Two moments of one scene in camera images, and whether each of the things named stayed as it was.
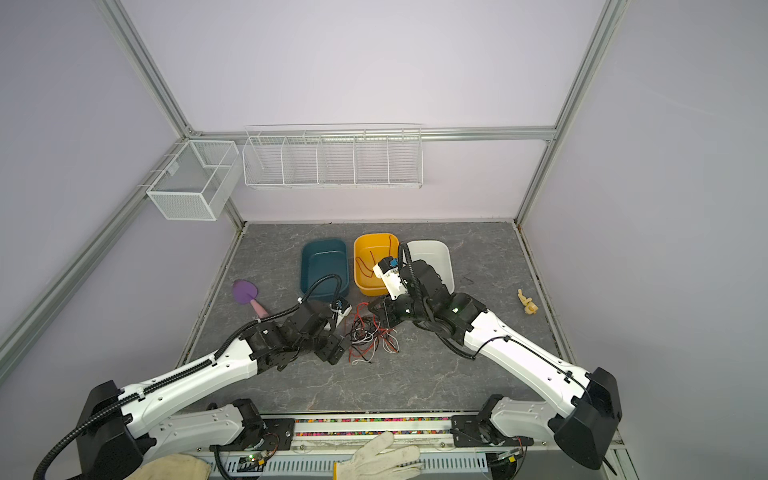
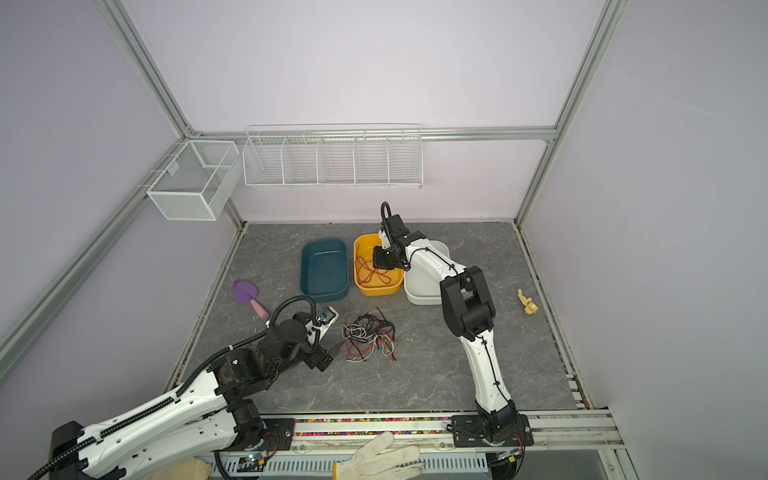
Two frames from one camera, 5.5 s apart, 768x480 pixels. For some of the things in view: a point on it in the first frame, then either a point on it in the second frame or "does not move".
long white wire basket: (333, 156) does not move
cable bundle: (366, 334) does not move
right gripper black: (387, 311) -> (379, 262)
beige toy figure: (528, 303) does not move
